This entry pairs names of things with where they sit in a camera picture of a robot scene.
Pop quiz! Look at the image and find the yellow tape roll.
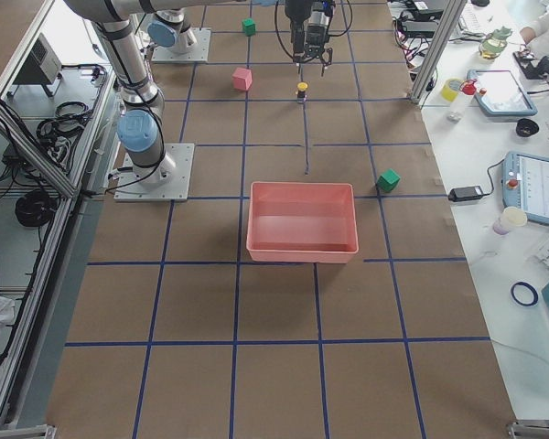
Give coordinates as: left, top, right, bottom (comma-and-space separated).
440, 78, 464, 102

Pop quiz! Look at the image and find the blue tape ring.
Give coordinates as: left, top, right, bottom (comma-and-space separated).
511, 282, 539, 307

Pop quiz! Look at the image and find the aluminium frame post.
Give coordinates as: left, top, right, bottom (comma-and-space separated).
408, 0, 467, 104

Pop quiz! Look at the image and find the pink plastic bin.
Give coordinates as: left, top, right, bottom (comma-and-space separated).
246, 182, 360, 263

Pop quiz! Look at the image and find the blue teach pendant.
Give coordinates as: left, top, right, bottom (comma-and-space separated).
467, 70, 538, 119

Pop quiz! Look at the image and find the green cube near bin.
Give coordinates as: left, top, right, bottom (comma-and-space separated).
376, 168, 401, 192

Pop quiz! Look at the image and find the white paper cup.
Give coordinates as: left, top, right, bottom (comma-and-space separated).
492, 206, 528, 235

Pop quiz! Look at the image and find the black power adapter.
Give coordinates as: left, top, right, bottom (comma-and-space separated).
447, 186, 485, 202

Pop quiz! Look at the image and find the green cube front left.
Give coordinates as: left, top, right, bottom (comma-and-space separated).
242, 17, 256, 37

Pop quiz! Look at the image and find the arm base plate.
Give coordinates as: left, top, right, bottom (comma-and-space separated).
113, 143, 195, 202
151, 27, 211, 64

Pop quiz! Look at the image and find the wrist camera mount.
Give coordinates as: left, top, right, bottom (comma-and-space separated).
285, 0, 311, 61

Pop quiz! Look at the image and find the pink cube centre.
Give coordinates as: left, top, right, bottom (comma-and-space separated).
231, 68, 253, 91

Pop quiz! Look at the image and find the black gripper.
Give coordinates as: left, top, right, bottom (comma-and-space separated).
293, 11, 333, 77

